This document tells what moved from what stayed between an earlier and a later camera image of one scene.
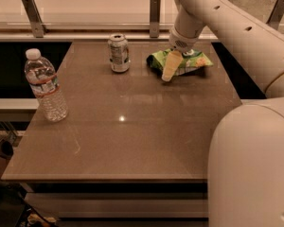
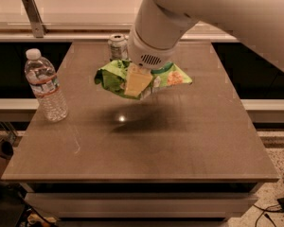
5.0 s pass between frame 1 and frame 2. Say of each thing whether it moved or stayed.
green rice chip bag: moved
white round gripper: moved
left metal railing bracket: stayed
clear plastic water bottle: stayed
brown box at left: stayed
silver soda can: stayed
